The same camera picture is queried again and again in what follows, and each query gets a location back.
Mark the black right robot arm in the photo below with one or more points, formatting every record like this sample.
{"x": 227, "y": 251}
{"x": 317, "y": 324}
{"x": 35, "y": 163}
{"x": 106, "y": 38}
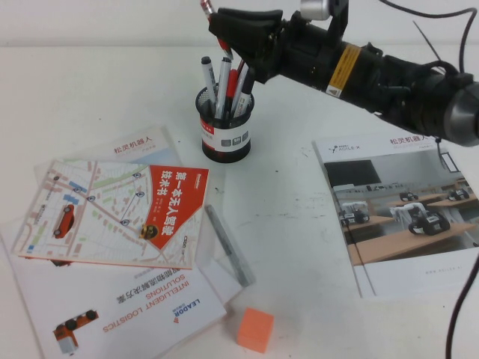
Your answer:
{"x": 374, "y": 69}

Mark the orange foam cube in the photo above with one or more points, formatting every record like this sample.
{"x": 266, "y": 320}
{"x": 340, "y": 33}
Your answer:
{"x": 254, "y": 331}

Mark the brochure with classroom photo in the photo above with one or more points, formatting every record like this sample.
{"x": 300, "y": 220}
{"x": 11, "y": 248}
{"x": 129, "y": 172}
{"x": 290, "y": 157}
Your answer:
{"x": 396, "y": 209}

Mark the black mesh pen holder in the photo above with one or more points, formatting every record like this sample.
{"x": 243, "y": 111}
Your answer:
{"x": 224, "y": 147}

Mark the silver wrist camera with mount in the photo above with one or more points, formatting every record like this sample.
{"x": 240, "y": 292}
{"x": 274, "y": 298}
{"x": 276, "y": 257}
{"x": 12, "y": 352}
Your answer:
{"x": 314, "y": 8}

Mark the white marker with black cap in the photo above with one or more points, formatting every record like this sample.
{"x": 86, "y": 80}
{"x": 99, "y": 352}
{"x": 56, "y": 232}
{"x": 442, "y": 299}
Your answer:
{"x": 247, "y": 84}
{"x": 223, "y": 80}
{"x": 209, "y": 80}

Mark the map cover book with red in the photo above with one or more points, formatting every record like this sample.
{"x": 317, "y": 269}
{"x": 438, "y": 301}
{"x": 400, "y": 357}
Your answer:
{"x": 105, "y": 209}

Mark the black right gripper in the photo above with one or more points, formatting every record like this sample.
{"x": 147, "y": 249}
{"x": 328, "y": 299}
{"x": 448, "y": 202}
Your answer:
{"x": 282, "y": 48}

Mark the red gel pen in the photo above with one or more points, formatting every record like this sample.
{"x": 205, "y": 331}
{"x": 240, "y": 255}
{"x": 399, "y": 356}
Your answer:
{"x": 224, "y": 45}

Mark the white logistics brochure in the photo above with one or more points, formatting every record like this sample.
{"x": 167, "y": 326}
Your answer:
{"x": 112, "y": 306}

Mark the grey silver pen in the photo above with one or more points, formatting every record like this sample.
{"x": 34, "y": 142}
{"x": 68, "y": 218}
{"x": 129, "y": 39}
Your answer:
{"x": 232, "y": 250}

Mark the white brochure with red title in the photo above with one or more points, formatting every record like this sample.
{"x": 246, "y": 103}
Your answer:
{"x": 142, "y": 147}

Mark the red capped pen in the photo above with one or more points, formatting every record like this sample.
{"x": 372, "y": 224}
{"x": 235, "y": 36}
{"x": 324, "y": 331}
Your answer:
{"x": 231, "y": 84}

